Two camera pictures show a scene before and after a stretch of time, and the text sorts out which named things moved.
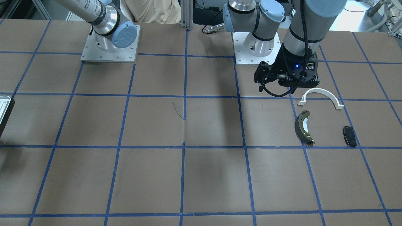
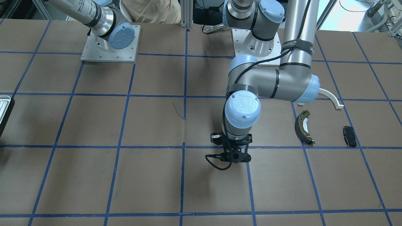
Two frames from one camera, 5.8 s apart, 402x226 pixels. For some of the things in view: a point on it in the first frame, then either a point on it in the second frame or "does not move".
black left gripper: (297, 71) -> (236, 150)
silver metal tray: (4, 102) does not move
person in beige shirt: (156, 11) does not move
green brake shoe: (299, 129) does not move
